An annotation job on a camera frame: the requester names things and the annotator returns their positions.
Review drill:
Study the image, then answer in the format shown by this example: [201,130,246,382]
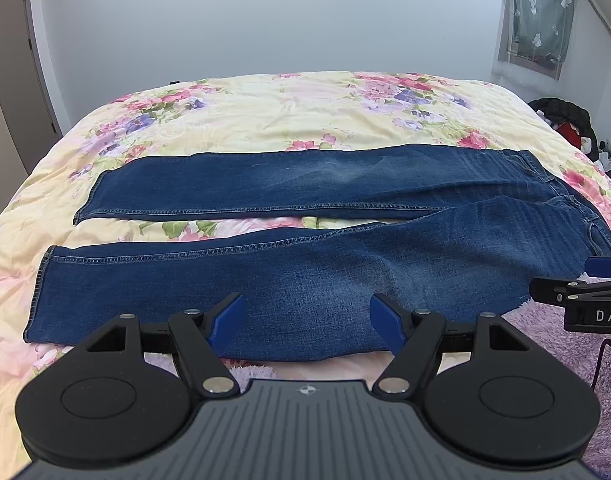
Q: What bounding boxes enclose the blue denim jeans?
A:
[23,144,611,361]

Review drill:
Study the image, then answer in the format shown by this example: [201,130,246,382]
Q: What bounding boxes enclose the purple fluffy blanket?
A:
[497,288,611,479]

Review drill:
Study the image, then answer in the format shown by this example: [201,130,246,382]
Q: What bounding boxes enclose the black and red clothes pile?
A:
[529,98,611,179]

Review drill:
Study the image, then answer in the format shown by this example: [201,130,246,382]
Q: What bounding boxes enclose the green patterned window curtain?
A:
[499,0,577,79]

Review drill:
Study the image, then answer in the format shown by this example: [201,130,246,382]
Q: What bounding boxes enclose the floral yellow bed quilt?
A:
[0,72,611,479]

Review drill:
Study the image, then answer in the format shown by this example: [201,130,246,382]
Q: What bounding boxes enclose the grey wardrobe door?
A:
[0,0,61,172]

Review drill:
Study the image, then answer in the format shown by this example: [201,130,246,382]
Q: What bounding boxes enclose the black cable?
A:
[591,337,611,391]

